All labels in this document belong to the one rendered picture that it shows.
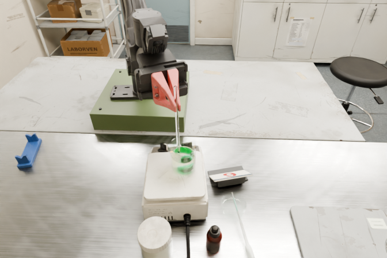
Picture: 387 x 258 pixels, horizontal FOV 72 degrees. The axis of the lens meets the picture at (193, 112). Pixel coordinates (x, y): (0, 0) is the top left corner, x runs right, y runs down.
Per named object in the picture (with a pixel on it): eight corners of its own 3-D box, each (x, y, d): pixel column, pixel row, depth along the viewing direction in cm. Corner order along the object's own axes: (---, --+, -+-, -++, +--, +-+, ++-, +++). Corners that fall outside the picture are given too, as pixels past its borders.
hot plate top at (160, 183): (148, 155, 60) (147, 152, 59) (201, 153, 60) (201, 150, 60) (143, 201, 50) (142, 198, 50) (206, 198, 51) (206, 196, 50)
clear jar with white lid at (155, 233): (176, 265, 49) (174, 243, 44) (144, 274, 48) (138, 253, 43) (170, 234, 53) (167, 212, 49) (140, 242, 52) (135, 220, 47)
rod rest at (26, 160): (29, 141, 74) (24, 132, 72) (42, 140, 75) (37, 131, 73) (17, 169, 67) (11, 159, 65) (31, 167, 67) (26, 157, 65)
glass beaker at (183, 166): (189, 157, 59) (189, 130, 54) (201, 175, 55) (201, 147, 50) (164, 166, 56) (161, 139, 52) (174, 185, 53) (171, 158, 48)
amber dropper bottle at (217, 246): (223, 249, 51) (226, 231, 47) (209, 256, 50) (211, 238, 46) (216, 235, 53) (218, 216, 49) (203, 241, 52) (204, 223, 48)
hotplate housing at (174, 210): (151, 154, 71) (148, 132, 66) (200, 152, 71) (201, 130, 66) (143, 235, 53) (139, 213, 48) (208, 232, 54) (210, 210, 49)
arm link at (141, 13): (174, 17, 51) (159, -2, 60) (129, 22, 49) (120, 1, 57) (174, 69, 59) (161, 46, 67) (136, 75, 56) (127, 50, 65)
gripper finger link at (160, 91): (203, 87, 44) (183, 61, 51) (162, 96, 42) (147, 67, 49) (201, 117, 49) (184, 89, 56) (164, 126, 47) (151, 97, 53)
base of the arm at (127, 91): (175, 75, 76) (175, 64, 82) (104, 77, 75) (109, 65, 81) (175, 98, 81) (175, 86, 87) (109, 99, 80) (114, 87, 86)
